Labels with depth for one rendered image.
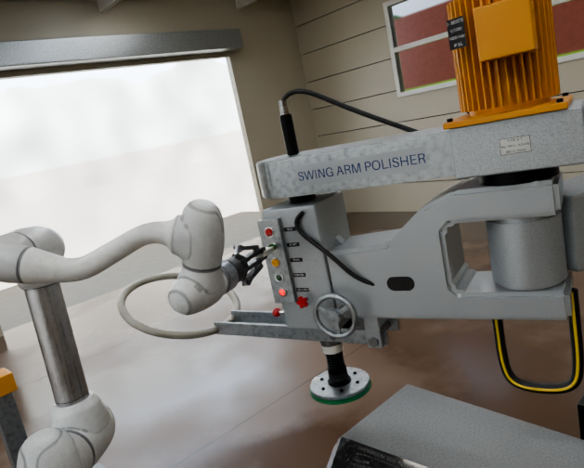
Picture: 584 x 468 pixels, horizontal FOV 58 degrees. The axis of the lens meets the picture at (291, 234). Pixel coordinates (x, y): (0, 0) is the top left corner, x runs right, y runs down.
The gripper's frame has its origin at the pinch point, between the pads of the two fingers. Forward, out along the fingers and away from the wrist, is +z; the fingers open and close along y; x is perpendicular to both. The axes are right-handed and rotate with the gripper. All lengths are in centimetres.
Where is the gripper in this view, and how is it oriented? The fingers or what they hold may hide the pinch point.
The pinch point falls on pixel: (265, 252)
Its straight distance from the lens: 166.6
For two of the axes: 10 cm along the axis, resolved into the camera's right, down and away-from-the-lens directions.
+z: 4.8, -2.7, 8.3
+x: 8.5, -0.7, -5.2
